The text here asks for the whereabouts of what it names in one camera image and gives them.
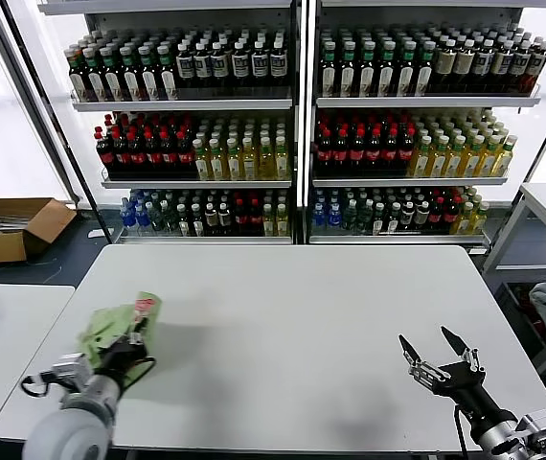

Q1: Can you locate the blue sports drink bottle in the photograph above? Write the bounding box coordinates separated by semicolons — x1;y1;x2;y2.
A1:
120;200;138;237
134;200;152;237
326;201;342;236
311;201;327;236

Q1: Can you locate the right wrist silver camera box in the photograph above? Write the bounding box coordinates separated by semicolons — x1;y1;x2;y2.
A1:
515;407;546;454

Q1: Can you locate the white metal shelf rack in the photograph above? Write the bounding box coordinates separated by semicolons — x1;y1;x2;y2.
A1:
37;0;303;245
304;0;542;248

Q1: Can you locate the dark red drink bottle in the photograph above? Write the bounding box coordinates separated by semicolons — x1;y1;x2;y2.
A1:
525;41;546;95

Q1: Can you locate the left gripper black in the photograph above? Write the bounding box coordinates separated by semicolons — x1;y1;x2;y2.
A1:
95;316;152;382

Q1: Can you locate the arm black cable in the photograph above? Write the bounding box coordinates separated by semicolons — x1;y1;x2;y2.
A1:
20;372;57;397
453;404;470;456

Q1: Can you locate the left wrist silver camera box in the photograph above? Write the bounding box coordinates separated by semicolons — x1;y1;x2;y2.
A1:
51;353;93;384

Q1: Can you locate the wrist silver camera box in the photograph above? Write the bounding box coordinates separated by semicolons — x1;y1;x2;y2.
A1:
51;353;93;384
515;407;546;454

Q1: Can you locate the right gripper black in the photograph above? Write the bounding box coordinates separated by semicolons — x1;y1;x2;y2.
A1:
398;326;516;435

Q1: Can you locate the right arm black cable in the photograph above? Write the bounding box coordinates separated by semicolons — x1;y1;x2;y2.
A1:
453;404;470;456

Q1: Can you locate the red garment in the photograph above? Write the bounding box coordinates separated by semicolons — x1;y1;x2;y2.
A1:
516;286;546;345

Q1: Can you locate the metal rods bundle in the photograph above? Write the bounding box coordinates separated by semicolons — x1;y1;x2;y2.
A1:
0;215;33;232

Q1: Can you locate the green-cap dark tea bottle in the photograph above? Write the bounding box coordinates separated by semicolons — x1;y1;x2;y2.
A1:
339;41;358;96
122;46;143;102
397;41;417;96
69;47;88;102
415;41;437;96
358;41;378;96
140;45;161;102
85;47;106;102
157;45;179;101
377;41;398;96
102;46;125;102
320;41;339;96

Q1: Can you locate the red-cap cola bottle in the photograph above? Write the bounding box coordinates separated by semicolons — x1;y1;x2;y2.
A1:
429;196;444;236
111;131;132;176
160;131;179;176
144;131;163;176
176;131;196;176
350;127;369;174
332;127;352;174
233;196;248;237
399;127;418;174
315;127;334;174
247;196;262;237
444;196;460;236
367;127;386;174
95;131;116;176
384;127;402;174
127;131;148;176

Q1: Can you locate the green t-shirt with red print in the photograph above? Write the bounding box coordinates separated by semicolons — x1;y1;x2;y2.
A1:
76;290;165;387

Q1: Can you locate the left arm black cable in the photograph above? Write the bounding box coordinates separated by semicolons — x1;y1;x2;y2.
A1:
20;372;57;397

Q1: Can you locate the beige-label dark drink bottle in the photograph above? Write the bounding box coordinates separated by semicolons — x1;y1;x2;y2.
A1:
436;38;459;93
217;200;234;237
204;200;220;237
455;38;477;93
399;199;416;236
414;199;430;236

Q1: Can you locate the white-label dark drink bottle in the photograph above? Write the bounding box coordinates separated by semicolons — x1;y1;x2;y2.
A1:
474;38;496;93
210;42;230;88
386;201;401;236
193;42;213;88
251;41;270;88
511;40;533;93
269;40;287;87
492;39;515;93
191;203;206;237
176;203;192;237
176;41;195;88
232;41;251;88
372;201;387;236

